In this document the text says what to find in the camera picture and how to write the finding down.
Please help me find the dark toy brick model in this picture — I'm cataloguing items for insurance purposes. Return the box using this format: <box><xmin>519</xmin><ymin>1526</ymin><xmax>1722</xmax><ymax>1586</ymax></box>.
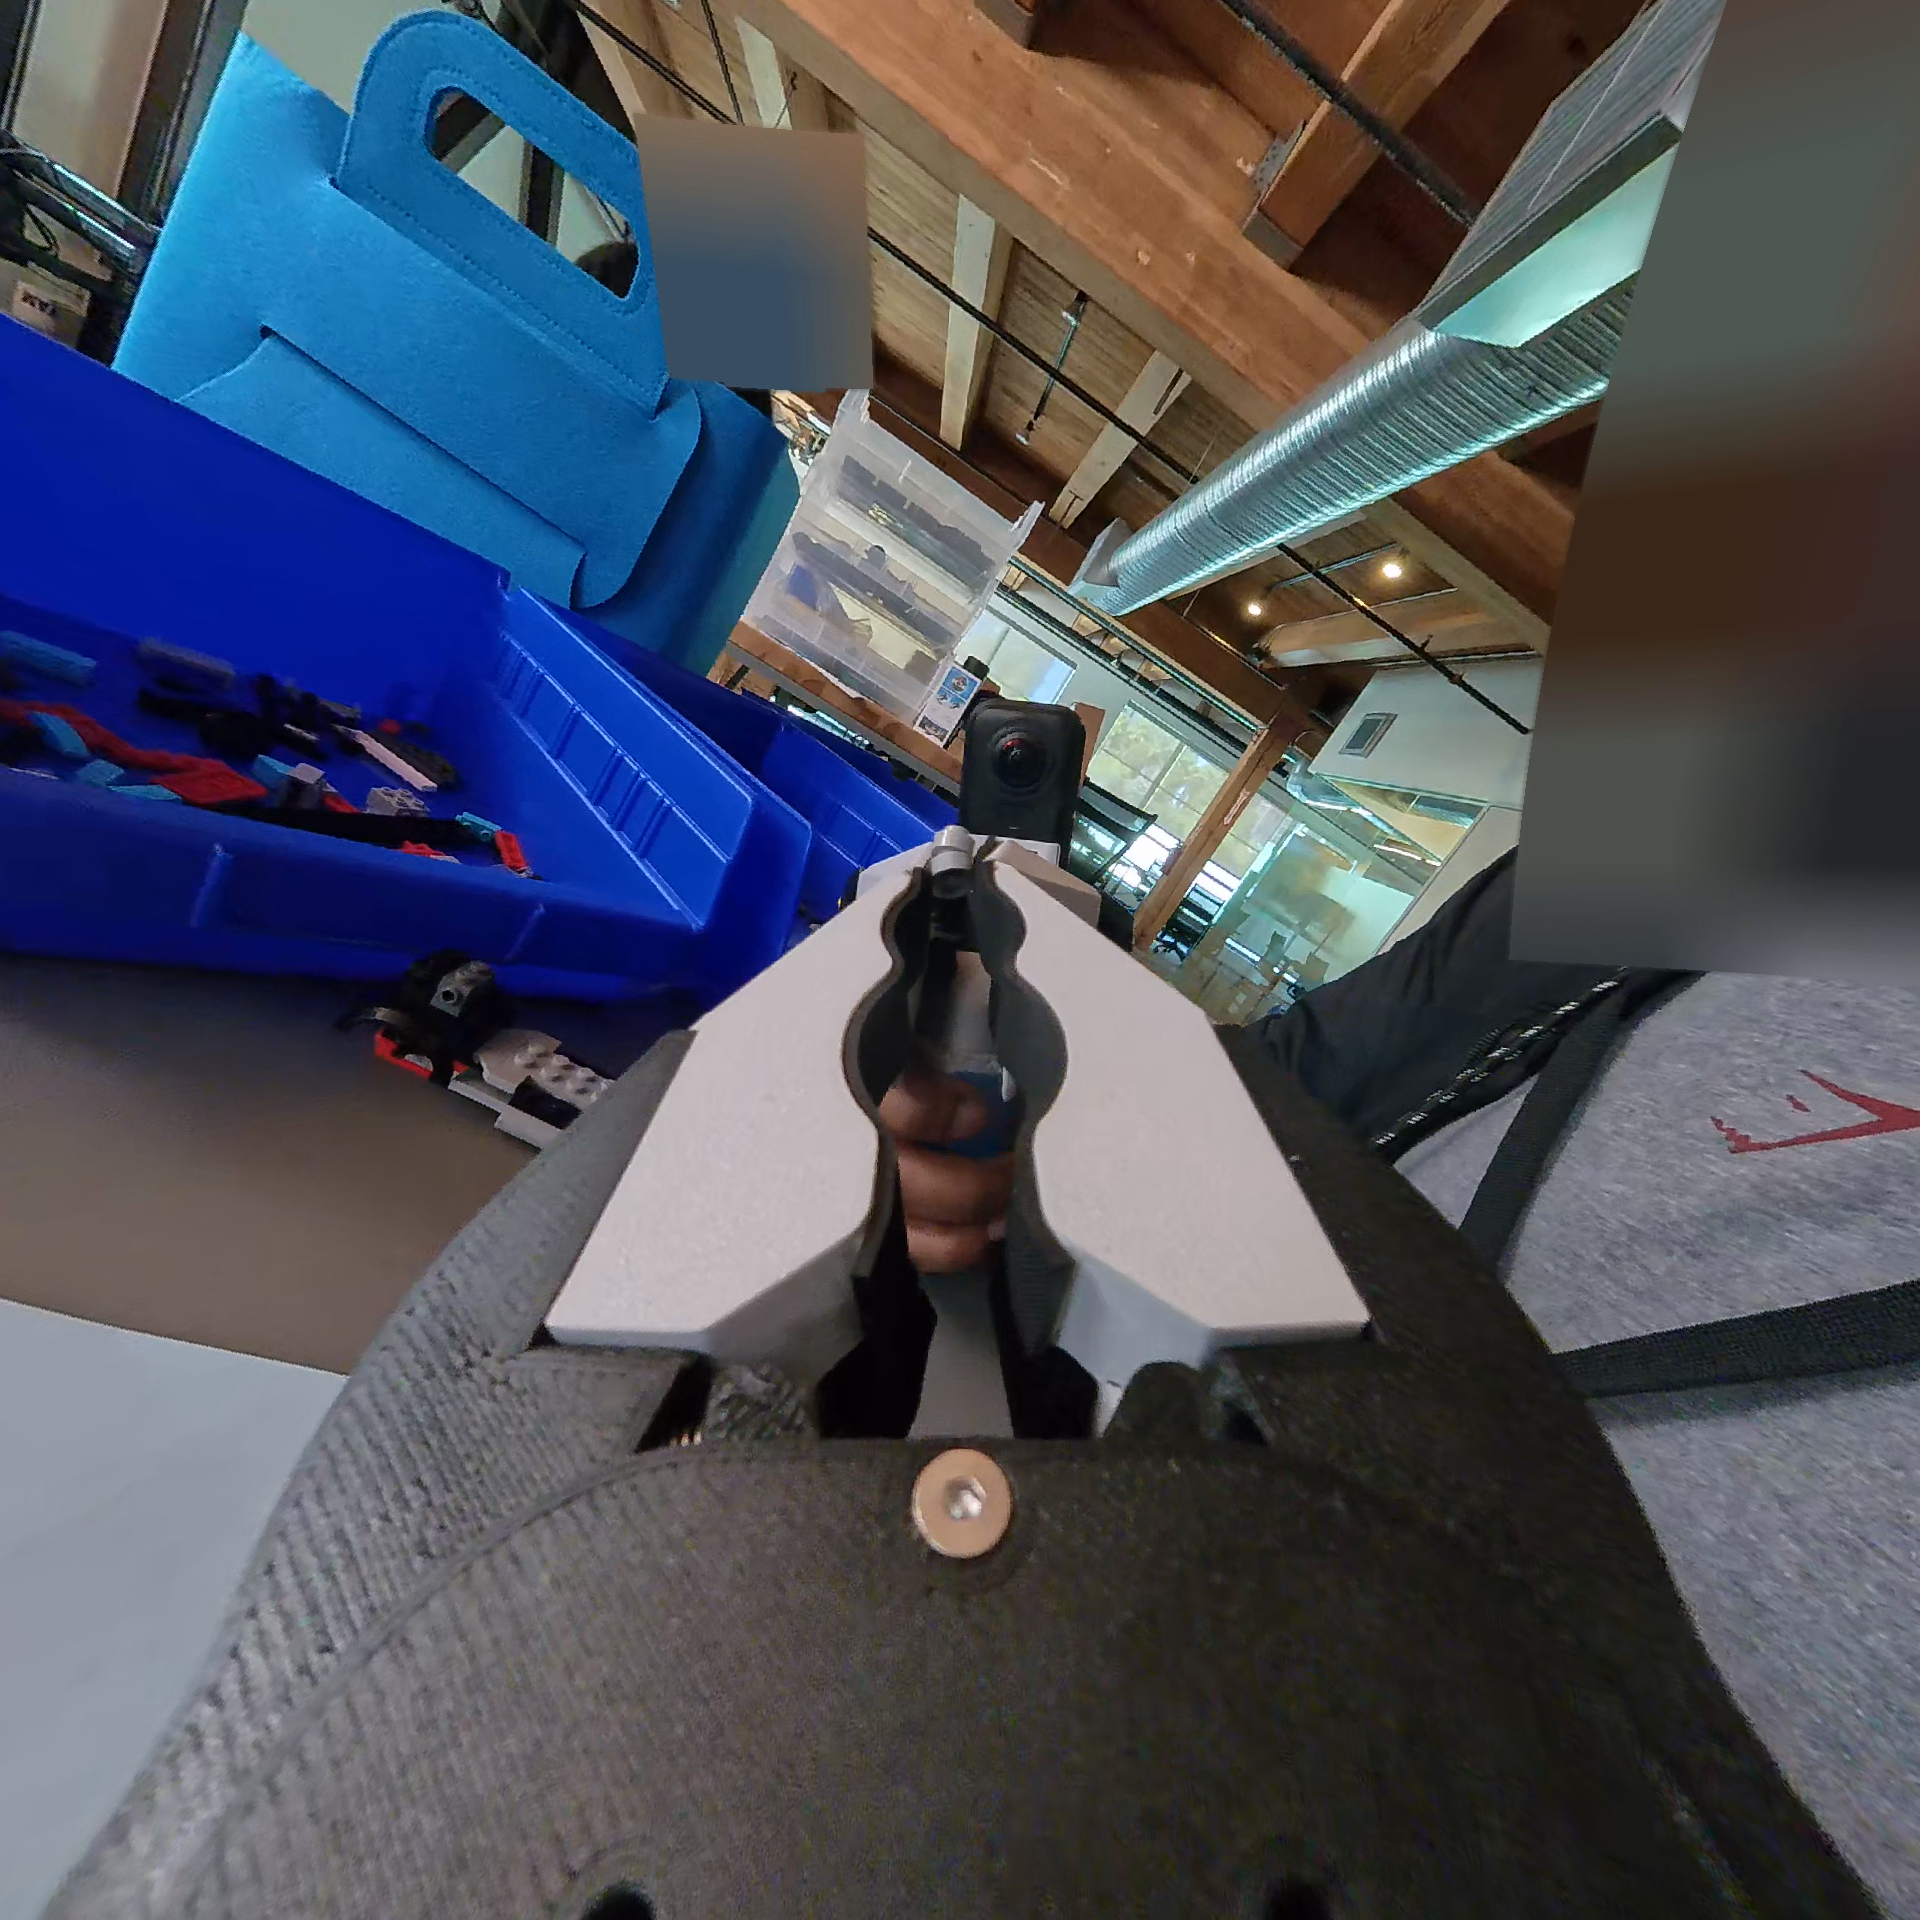
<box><xmin>335</xmin><ymin>949</ymin><xmax>615</xmax><ymax>1151</ymax></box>

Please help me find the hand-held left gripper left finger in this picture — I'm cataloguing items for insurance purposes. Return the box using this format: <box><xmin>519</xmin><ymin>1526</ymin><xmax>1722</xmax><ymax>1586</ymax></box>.
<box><xmin>544</xmin><ymin>872</ymin><xmax>938</xmax><ymax>1441</ymax></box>

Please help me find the pile of toy bricks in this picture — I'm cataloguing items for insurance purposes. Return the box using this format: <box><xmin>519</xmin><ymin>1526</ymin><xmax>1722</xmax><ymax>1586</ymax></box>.
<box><xmin>0</xmin><ymin>632</ymin><xmax>542</xmax><ymax>881</ymax></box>

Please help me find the light blue felt bag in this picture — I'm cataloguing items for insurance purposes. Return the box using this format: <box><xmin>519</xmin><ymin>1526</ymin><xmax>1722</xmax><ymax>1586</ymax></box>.
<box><xmin>645</xmin><ymin>382</ymin><xmax>799</xmax><ymax>678</ymax></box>
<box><xmin>112</xmin><ymin>13</ymin><xmax>706</xmax><ymax>617</ymax></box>

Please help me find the black shoulder strap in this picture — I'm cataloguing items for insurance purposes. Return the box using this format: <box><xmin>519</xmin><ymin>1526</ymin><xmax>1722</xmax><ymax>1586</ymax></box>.
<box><xmin>1456</xmin><ymin>976</ymin><xmax>1920</xmax><ymax>1397</ymax></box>

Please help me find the clear plastic drawer unit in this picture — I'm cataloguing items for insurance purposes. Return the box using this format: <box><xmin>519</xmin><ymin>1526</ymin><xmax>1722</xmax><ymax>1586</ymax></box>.
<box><xmin>743</xmin><ymin>392</ymin><xmax>1045</xmax><ymax>722</ymax></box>

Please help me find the silver ventilation duct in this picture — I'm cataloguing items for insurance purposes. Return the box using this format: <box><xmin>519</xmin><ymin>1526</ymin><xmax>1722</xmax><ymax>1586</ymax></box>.
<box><xmin>1072</xmin><ymin>0</ymin><xmax>1728</xmax><ymax>617</ymax></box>

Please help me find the pale blue instruction booklet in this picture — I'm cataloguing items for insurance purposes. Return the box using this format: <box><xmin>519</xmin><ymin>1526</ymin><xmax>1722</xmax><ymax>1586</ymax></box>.
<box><xmin>0</xmin><ymin>1296</ymin><xmax>353</xmax><ymax>1920</ymax></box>

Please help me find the person's right hand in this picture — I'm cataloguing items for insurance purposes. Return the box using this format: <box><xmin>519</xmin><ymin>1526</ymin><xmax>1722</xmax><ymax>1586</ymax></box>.
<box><xmin>878</xmin><ymin>1071</ymin><xmax>1023</xmax><ymax>1279</ymax></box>

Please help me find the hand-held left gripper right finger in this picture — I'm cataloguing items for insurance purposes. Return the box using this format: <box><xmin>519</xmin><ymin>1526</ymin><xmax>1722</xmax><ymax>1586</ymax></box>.
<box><xmin>967</xmin><ymin>866</ymin><xmax>1374</xmax><ymax>1442</ymax></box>

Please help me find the blue plastic bin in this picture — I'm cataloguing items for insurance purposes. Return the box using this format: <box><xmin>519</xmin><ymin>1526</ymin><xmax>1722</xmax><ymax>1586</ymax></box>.
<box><xmin>0</xmin><ymin>315</ymin><xmax>818</xmax><ymax>999</ymax></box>
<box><xmin>556</xmin><ymin>599</ymin><xmax>985</xmax><ymax>941</ymax></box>

